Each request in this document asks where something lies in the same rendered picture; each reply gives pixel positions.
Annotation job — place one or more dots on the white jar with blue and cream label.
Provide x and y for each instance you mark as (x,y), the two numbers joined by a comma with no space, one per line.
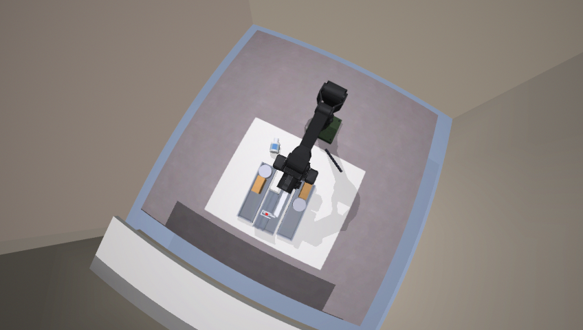
(274,147)

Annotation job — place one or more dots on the grey cylinder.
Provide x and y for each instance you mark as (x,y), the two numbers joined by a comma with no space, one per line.
(265,171)
(299,204)

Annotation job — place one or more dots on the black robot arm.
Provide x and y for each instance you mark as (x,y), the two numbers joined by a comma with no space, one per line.
(297,161)

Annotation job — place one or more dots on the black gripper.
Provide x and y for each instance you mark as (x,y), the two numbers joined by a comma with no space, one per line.
(310,177)

